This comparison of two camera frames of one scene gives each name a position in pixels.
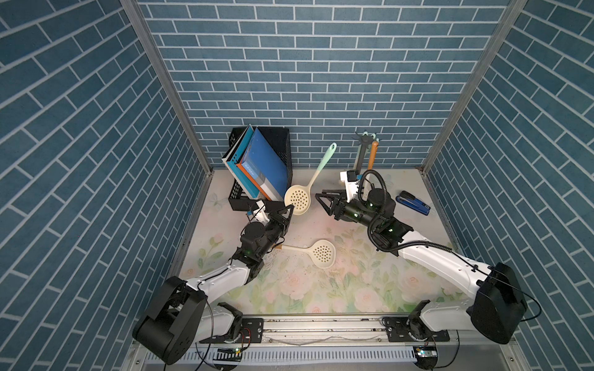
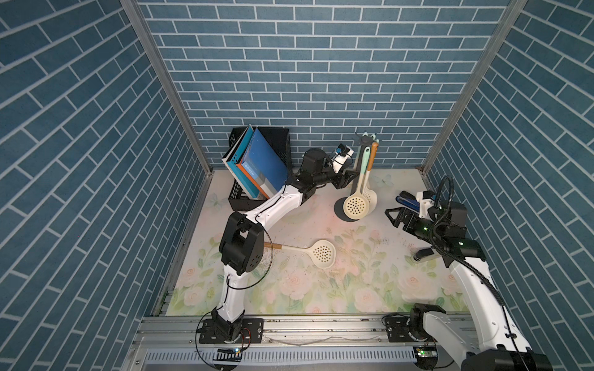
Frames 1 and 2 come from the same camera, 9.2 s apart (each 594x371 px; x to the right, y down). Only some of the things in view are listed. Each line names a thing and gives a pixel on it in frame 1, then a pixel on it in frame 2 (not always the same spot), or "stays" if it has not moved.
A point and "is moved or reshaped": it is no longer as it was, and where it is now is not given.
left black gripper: (279, 223) -> (340, 182)
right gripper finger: (341, 192) -> (402, 212)
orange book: (240, 165) stays
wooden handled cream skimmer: (322, 251) stays
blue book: (264, 159) stays
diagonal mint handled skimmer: (299, 196) is moved or reshaped
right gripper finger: (332, 205) -> (400, 218)
